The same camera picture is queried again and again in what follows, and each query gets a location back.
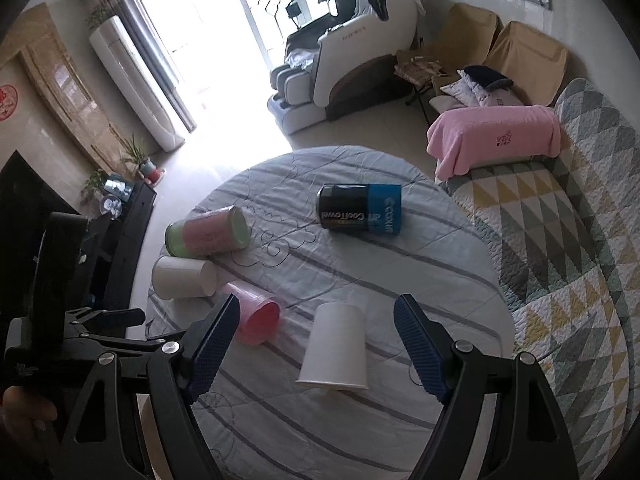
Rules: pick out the grey curtain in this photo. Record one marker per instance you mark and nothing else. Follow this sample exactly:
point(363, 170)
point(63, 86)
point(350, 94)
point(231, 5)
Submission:
point(144, 36)

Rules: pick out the black blue canister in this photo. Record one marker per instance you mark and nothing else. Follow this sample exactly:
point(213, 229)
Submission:
point(372, 208)

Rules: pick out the quilted triangle sofa cover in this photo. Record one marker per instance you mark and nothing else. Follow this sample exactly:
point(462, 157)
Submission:
point(563, 234)

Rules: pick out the striped grey tablecloth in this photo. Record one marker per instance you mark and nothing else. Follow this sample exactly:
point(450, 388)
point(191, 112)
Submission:
point(257, 421)

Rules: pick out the tan covered chair left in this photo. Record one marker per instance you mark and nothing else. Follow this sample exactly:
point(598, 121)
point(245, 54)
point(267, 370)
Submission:
point(464, 39)

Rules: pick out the black tv cabinet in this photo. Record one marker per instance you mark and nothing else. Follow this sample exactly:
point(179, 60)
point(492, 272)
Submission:
point(110, 251)

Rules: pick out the person's left hand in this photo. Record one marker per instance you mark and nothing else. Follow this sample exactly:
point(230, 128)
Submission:
point(24, 418)

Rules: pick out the white patterned pillow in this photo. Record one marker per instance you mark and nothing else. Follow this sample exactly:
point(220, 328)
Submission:
point(471, 94)

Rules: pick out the dark navy cushion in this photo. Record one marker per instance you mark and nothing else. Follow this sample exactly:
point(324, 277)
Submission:
point(488, 78)

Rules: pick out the tan covered chair right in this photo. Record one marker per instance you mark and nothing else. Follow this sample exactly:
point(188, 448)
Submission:
point(534, 61)

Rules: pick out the white standing air conditioner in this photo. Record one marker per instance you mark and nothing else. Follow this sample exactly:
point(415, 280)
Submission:
point(124, 63)

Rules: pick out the small potted plant on cabinet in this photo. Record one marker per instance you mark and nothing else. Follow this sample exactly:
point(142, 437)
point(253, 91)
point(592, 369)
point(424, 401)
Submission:
point(93, 186)

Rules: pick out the pink towel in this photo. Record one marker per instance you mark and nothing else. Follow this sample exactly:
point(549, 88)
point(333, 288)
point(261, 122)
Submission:
point(466, 137)

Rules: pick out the potted plant red pot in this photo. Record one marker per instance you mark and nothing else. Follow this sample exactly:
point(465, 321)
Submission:
point(135, 155)

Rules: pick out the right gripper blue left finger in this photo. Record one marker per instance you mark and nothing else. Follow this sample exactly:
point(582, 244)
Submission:
point(216, 336)

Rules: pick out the small folding stool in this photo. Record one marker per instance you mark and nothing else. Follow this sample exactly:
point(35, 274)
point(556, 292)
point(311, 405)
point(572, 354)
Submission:
point(420, 71)

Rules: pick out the white paper cup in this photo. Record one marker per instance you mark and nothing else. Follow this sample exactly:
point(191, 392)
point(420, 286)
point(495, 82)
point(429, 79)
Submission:
point(336, 355)
point(178, 278)

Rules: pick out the tan covered chair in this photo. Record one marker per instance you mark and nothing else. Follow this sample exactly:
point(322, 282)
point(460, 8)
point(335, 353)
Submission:
point(534, 61)
point(464, 39)

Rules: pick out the pink plastic cup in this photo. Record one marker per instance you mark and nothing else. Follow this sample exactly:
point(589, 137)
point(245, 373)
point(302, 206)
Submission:
point(259, 312)

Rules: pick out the pink green canister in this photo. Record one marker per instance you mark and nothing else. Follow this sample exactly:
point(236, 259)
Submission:
point(221, 230)

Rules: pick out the white massage chair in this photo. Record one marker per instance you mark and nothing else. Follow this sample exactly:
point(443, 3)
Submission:
point(344, 62)

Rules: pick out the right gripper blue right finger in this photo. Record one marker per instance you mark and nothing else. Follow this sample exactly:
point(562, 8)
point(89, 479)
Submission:
point(427, 344)

